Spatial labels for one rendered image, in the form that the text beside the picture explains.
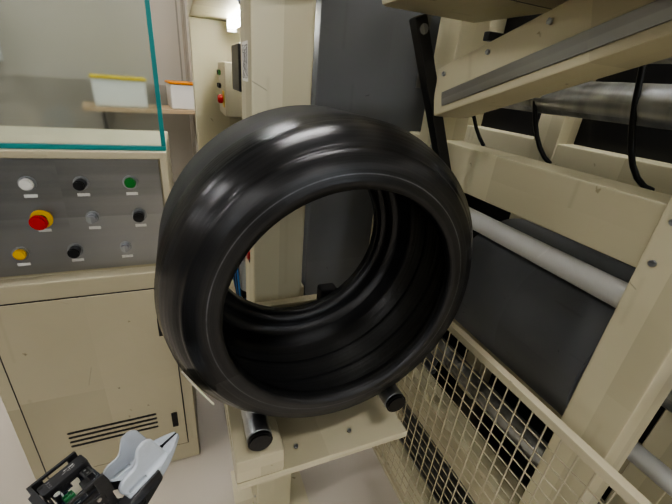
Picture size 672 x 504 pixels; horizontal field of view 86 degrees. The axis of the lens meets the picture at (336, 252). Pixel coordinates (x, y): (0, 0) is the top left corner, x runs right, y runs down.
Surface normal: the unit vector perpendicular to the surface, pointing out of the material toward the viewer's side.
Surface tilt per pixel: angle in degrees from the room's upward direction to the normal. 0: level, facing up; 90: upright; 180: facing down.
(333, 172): 79
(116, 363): 90
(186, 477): 0
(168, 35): 90
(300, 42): 90
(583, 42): 90
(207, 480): 0
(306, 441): 0
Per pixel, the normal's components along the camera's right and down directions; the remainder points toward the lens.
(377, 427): 0.08, -0.90
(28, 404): 0.37, 0.43
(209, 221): -0.26, -0.07
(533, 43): -0.92, 0.09
